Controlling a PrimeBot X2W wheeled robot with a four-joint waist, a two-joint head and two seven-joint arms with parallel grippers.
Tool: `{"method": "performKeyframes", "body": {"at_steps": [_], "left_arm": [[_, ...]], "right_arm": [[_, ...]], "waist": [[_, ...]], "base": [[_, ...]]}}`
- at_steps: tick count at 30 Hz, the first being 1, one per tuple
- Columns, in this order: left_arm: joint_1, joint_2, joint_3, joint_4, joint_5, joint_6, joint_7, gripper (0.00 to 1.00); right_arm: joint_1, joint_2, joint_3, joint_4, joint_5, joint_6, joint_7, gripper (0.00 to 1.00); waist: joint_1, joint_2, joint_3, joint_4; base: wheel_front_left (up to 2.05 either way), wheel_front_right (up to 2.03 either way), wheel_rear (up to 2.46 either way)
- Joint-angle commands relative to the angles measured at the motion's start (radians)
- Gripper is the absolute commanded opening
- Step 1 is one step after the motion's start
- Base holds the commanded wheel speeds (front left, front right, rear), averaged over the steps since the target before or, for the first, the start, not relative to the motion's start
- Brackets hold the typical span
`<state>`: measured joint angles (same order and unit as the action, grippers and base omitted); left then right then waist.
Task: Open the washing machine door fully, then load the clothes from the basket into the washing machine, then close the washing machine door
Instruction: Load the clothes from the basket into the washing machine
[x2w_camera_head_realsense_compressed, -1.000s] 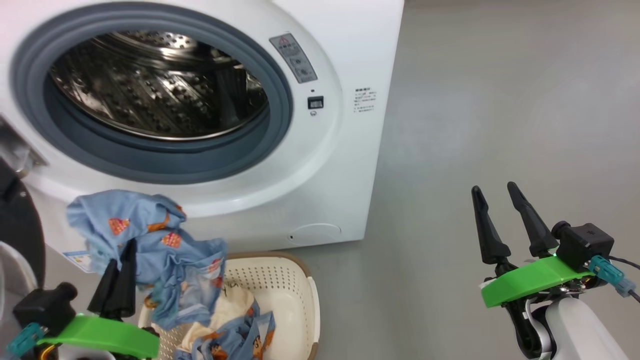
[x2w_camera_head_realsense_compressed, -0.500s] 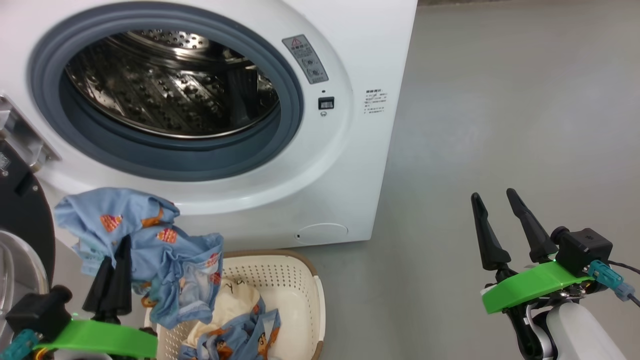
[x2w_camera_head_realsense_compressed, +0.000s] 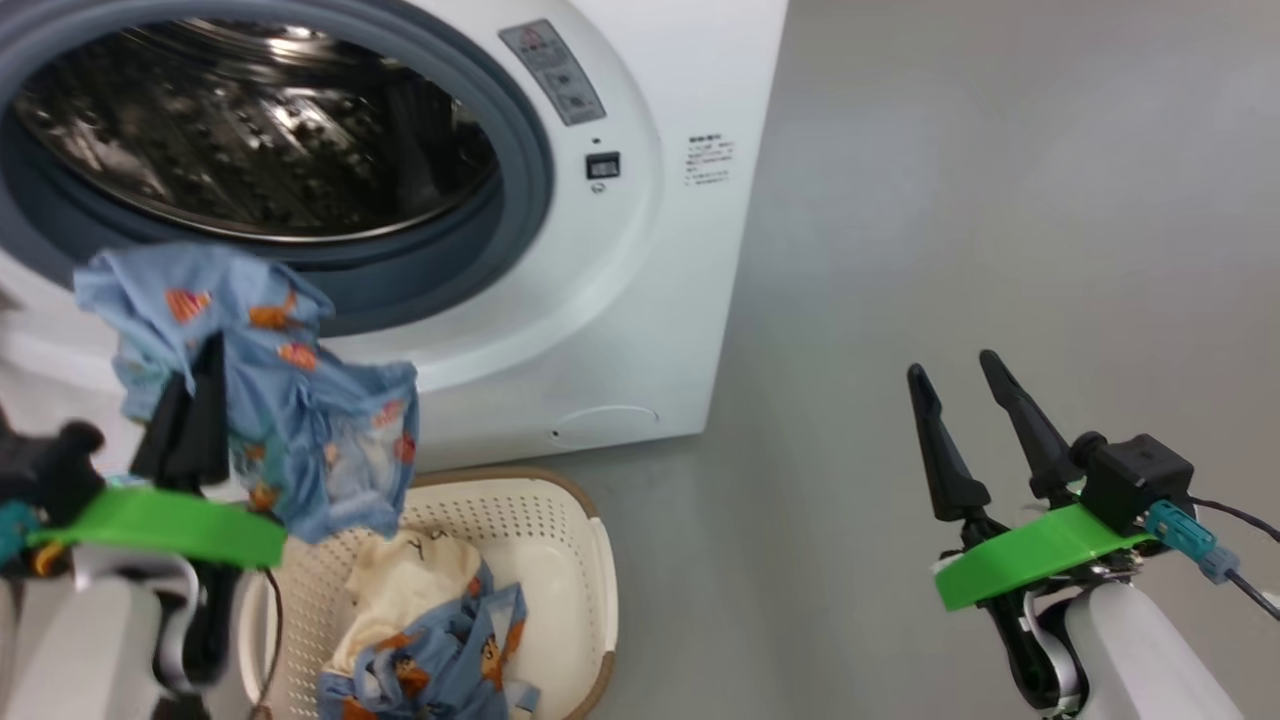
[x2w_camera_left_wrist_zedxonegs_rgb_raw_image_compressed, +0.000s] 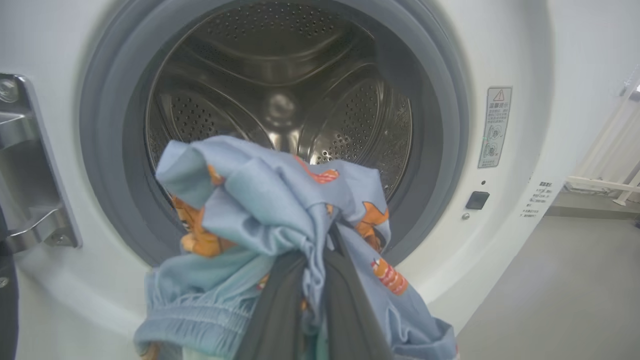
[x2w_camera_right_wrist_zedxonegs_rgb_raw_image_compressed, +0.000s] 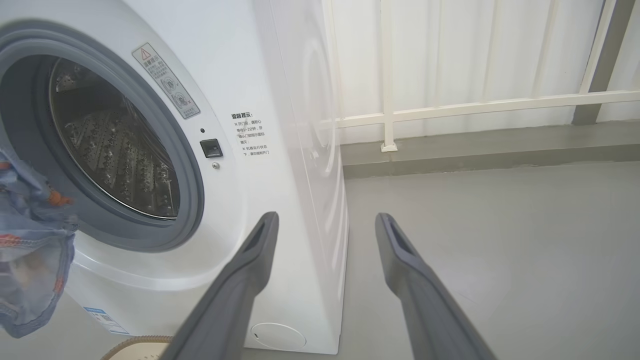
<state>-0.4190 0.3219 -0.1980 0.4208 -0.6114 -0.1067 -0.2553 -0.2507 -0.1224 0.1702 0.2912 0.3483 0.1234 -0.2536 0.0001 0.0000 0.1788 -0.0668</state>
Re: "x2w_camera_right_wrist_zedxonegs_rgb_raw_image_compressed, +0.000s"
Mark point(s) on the grey warning sticker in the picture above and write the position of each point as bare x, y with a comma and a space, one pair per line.
165, 80

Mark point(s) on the cream perforated laundry basket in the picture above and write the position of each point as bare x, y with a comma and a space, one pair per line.
135, 350

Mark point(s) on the round white filter cap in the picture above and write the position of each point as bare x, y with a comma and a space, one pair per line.
277, 336

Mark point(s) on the grey rubber door gasket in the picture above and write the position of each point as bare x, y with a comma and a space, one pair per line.
185, 165

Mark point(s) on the perforated steel drum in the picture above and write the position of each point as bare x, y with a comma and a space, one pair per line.
115, 150

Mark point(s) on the white front-load washing machine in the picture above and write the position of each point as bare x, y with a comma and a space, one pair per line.
240, 75

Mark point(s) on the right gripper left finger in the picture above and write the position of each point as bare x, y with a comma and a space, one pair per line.
235, 300

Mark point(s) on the grey vertical post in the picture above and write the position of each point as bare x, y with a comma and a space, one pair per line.
600, 60

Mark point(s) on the blue denim garment orange patches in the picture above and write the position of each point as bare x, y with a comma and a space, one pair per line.
30, 240

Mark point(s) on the black door latch slot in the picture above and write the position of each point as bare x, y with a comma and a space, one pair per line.
211, 148

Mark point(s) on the white metal railing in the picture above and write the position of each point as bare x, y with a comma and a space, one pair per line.
450, 107

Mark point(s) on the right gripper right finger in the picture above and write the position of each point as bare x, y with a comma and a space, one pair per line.
425, 300

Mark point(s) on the blue white energy label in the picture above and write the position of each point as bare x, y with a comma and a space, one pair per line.
105, 320

